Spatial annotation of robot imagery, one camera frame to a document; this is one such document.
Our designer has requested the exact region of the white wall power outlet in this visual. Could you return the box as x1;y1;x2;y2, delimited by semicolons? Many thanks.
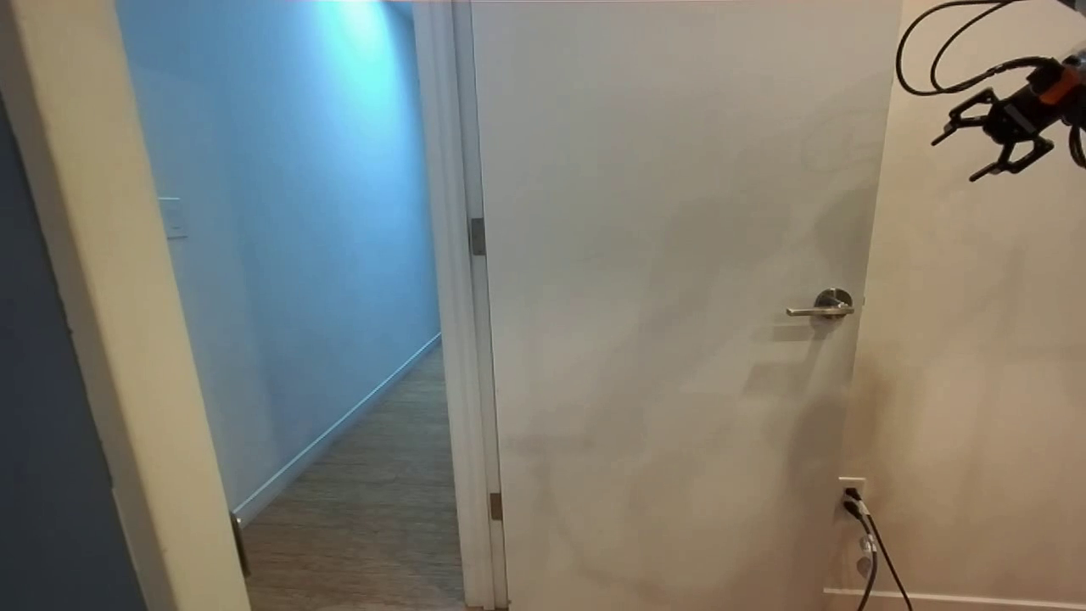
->
836;472;871;523

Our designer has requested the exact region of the white hallway baseboard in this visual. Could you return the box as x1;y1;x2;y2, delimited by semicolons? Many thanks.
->
232;330;443;528

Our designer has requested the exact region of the silver lever door handle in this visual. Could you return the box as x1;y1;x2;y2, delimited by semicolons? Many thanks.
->
783;285;857;326

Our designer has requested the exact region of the white room baseboard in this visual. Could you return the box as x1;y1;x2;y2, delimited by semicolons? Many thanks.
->
822;584;1086;611

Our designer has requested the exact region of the white wall light switch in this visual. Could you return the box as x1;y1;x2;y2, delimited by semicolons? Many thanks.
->
156;194;193;246

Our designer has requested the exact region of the black power plug cable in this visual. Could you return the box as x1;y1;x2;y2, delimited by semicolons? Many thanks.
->
837;489;921;611

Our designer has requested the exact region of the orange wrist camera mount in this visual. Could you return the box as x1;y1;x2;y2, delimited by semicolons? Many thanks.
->
1030;51;1086;128

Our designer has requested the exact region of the white interior door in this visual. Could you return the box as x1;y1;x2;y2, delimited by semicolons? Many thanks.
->
456;0;909;611

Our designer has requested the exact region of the cream door frame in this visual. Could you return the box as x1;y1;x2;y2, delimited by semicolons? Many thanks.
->
0;0;511;611

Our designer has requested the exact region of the metal strike plate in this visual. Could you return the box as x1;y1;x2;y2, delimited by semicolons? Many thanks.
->
232;508;254;582

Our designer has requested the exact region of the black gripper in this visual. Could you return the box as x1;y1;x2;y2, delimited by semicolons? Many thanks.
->
925;73;1059;186

